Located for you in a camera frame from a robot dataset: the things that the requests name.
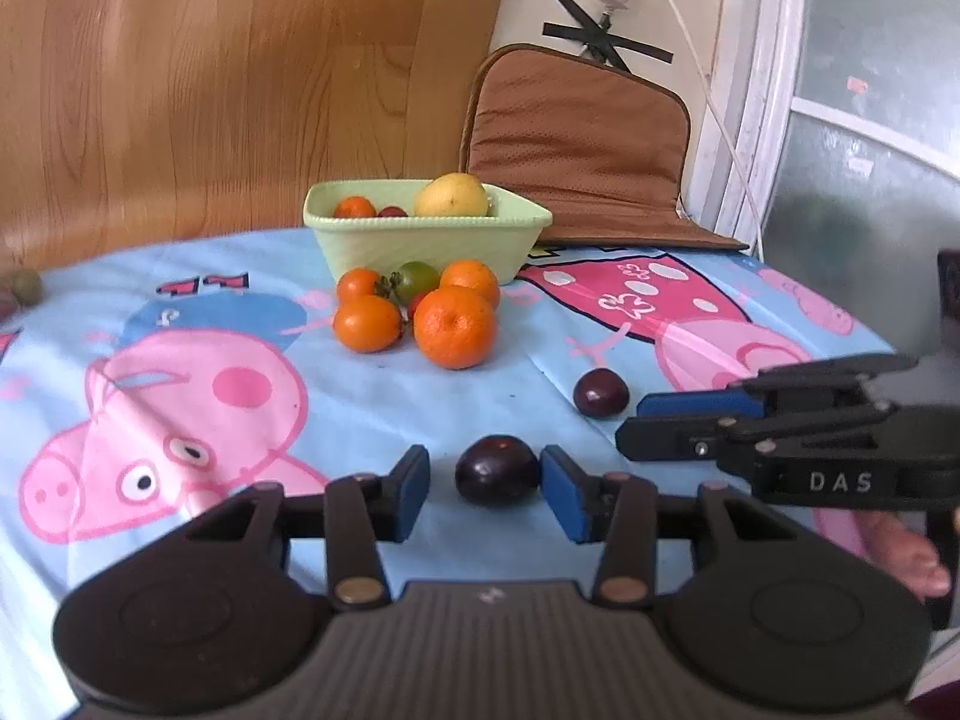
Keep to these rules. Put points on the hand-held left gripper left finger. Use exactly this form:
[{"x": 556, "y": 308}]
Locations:
[{"x": 412, "y": 493}]

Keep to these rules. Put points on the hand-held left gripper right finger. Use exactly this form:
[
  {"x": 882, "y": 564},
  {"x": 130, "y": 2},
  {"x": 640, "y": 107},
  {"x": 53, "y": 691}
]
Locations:
[{"x": 562, "y": 496}]

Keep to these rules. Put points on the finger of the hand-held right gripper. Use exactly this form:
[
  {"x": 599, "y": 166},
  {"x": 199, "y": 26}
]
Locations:
[
  {"x": 690, "y": 401},
  {"x": 660, "y": 441}
]

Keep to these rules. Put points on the dark purple plum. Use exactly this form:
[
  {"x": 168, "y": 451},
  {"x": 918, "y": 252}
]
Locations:
[
  {"x": 495, "y": 471},
  {"x": 600, "y": 392}
]

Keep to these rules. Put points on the large orange tangerine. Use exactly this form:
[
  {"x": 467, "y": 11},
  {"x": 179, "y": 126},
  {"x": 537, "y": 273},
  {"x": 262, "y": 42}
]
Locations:
[{"x": 455, "y": 328}]

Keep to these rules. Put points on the orange persimmon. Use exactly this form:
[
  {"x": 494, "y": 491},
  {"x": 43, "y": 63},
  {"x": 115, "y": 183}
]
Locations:
[{"x": 367, "y": 324}]

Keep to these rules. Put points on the small red tomato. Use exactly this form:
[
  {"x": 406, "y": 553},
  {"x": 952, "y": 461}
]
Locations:
[{"x": 415, "y": 306}]

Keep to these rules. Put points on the small orange tomato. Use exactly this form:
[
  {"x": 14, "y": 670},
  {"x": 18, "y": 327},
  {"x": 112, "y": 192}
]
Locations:
[{"x": 357, "y": 285}]

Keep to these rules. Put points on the green tomato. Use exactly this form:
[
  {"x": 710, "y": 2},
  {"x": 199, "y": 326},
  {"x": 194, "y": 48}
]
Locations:
[{"x": 418, "y": 277}]

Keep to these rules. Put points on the light green bowl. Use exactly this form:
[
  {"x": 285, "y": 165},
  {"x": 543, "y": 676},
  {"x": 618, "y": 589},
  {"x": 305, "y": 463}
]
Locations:
[{"x": 420, "y": 247}]

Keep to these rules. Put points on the person's right hand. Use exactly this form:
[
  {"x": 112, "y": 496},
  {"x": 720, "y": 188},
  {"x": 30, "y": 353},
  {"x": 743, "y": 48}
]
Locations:
[{"x": 900, "y": 547}]

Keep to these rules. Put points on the dark object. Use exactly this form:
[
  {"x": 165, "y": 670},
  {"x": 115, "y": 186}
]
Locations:
[{"x": 949, "y": 281}]

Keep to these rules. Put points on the printed blanket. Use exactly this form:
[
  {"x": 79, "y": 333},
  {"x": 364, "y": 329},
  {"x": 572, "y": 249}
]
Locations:
[{"x": 225, "y": 360}]

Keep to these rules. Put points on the brown seat cushion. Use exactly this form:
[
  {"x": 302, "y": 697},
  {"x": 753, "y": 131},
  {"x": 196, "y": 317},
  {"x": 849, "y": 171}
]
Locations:
[{"x": 585, "y": 142}]

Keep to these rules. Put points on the dark red plum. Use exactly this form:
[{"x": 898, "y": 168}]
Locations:
[{"x": 391, "y": 211}]

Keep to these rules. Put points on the small orange tangerine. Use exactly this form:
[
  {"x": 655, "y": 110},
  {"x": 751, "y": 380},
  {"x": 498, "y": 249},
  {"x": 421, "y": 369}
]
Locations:
[{"x": 354, "y": 208}]

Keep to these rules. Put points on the yellow pear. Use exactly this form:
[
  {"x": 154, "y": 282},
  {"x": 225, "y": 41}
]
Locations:
[{"x": 451, "y": 195}]

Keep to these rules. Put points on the white framed window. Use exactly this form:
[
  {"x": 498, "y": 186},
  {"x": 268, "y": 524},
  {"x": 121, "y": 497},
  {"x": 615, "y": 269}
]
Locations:
[{"x": 862, "y": 127}]

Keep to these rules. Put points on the black tape strip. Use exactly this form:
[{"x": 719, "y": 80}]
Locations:
[
  {"x": 577, "y": 15},
  {"x": 645, "y": 50}
]

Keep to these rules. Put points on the green round fruit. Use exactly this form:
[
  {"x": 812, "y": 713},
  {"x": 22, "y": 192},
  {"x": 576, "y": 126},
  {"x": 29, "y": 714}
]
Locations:
[{"x": 28, "y": 286}]

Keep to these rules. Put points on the wood pattern board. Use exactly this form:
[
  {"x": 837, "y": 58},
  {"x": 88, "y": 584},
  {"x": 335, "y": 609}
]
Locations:
[{"x": 225, "y": 90}]

